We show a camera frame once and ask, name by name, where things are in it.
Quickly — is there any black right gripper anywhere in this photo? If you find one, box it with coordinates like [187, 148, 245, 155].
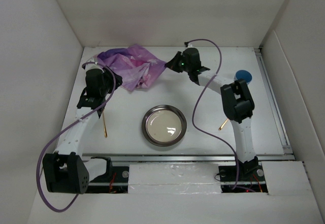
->
[165, 51, 191, 73]

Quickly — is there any purple Elsa placemat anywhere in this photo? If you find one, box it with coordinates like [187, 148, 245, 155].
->
[93, 44, 166, 92]

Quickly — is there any gold fork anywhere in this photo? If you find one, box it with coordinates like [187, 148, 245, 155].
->
[102, 109, 108, 138]

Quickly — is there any blue plastic cup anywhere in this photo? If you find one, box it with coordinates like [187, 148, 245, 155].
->
[234, 70, 252, 85]

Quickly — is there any steel plate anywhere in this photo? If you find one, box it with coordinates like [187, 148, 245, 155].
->
[141, 105, 187, 147]

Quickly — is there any gold spoon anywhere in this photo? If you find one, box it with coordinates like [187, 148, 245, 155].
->
[218, 118, 229, 131]

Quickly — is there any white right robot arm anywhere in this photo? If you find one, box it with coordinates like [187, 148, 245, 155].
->
[165, 48, 258, 182]

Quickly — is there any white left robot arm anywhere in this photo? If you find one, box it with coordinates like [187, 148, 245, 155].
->
[43, 64, 122, 194]

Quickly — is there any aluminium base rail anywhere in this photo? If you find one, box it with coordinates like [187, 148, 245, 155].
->
[83, 47, 295, 162]

